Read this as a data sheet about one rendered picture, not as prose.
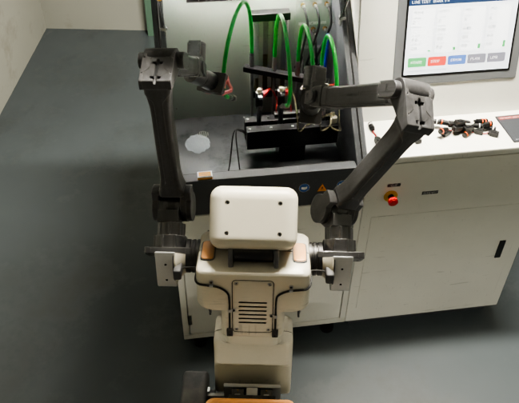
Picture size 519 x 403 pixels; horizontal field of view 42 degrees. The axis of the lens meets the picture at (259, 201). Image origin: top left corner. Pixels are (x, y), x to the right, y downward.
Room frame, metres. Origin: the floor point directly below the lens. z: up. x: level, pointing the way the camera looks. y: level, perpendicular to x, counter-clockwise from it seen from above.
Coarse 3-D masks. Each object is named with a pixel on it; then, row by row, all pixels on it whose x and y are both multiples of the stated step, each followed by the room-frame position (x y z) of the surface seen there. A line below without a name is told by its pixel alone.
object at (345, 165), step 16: (192, 176) 1.74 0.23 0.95; (224, 176) 1.74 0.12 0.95; (240, 176) 1.74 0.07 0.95; (256, 176) 1.74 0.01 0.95; (272, 176) 1.75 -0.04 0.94; (288, 176) 1.76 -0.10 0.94; (304, 176) 1.77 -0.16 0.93; (320, 176) 1.78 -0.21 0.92; (336, 176) 1.78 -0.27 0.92; (208, 192) 1.72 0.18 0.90; (304, 192) 1.77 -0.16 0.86; (320, 192) 1.78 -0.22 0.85; (208, 208) 1.72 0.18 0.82
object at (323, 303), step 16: (304, 208) 1.77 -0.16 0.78; (192, 224) 1.71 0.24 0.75; (208, 224) 1.72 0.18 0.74; (304, 224) 1.77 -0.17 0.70; (320, 224) 1.78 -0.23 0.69; (320, 240) 1.78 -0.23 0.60; (192, 288) 1.71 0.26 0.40; (320, 288) 1.78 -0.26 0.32; (192, 304) 1.70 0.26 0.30; (320, 304) 1.78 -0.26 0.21; (336, 304) 1.79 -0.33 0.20; (192, 320) 1.70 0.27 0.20; (208, 320) 1.71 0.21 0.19; (304, 320) 1.77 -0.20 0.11
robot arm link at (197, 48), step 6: (192, 42) 1.80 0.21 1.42; (198, 42) 1.80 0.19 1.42; (204, 42) 1.82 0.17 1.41; (192, 48) 1.78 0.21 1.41; (198, 48) 1.78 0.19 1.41; (204, 48) 1.81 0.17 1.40; (192, 54) 1.77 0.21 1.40; (198, 54) 1.77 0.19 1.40; (204, 54) 1.80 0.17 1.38; (204, 60) 1.78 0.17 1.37; (204, 66) 1.71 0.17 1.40; (204, 72) 1.70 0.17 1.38
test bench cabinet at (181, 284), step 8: (360, 216) 1.80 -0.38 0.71; (184, 280) 1.72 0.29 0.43; (184, 288) 1.70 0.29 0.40; (184, 296) 1.70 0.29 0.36; (344, 296) 1.80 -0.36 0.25; (184, 304) 1.70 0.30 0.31; (344, 304) 1.80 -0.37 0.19; (184, 312) 1.70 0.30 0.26; (344, 312) 1.80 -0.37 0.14; (184, 320) 1.70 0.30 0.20; (320, 320) 1.79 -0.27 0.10; (328, 320) 1.79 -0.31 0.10; (336, 320) 1.80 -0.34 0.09; (344, 320) 1.80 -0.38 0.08; (184, 328) 1.70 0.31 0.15; (320, 328) 1.81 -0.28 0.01; (328, 328) 1.80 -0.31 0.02; (184, 336) 1.70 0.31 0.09; (192, 336) 1.70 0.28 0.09; (200, 336) 1.71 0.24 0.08; (208, 336) 1.71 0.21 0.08; (200, 344) 1.71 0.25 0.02
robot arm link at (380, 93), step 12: (360, 84) 1.42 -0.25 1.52; (372, 84) 1.38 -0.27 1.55; (384, 84) 1.29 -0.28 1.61; (396, 84) 1.26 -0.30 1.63; (324, 96) 1.51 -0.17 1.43; (336, 96) 1.48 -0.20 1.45; (348, 96) 1.43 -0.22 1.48; (360, 96) 1.39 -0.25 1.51; (372, 96) 1.35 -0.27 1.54; (384, 96) 1.27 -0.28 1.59; (396, 96) 1.25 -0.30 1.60; (324, 108) 1.54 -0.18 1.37; (336, 108) 1.50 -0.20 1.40
